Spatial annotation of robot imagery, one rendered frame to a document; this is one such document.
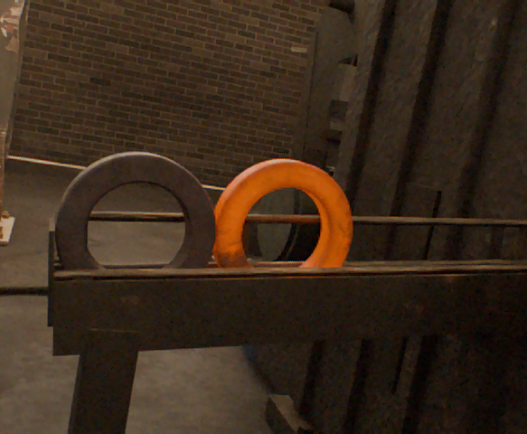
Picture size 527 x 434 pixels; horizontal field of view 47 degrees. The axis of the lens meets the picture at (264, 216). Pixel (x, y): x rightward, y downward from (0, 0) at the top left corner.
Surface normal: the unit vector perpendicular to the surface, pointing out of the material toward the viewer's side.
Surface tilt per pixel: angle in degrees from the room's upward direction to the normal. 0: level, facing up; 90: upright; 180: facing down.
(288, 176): 90
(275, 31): 90
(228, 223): 90
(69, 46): 90
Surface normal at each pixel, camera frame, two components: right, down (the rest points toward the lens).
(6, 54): 0.24, 0.22
